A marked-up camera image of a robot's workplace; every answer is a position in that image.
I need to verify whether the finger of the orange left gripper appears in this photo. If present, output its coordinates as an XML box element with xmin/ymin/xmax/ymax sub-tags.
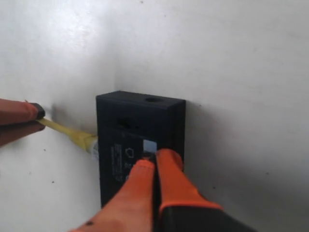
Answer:
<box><xmin>0</xmin><ymin>99</ymin><xmax>45</xmax><ymax>126</ymax></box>
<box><xmin>0</xmin><ymin>120</ymin><xmax>45</xmax><ymax>146</ymax></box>

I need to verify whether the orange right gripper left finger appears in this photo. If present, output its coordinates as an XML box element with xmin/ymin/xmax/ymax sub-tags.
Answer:
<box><xmin>73</xmin><ymin>159</ymin><xmax>155</xmax><ymax>232</ymax></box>

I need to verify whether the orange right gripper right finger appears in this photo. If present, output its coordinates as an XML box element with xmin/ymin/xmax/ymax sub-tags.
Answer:
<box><xmin>156</xmin><ymin>149</ymin><xmax>253</xmax><ymax>232</ymax></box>

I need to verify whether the yellow ethernet cable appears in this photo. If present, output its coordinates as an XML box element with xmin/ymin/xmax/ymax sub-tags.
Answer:
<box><xmin>40</xmin><ymin>117</ymin><xmax>99</xmax><ymax>160</ymax></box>

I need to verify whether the black network switch box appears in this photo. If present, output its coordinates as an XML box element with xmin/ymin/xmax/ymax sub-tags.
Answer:
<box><xmin>96</xmin><ymin>91</ymin><xmax>186</xmax><ymax>206</ymax></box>

